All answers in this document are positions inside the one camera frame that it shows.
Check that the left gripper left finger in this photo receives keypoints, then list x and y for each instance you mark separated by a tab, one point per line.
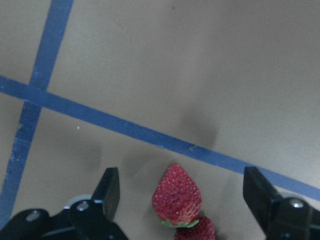
85	218

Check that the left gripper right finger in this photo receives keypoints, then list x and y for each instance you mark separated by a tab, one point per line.
279	217

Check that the red strawberry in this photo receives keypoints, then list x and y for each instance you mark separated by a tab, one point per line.
203	230
177	199

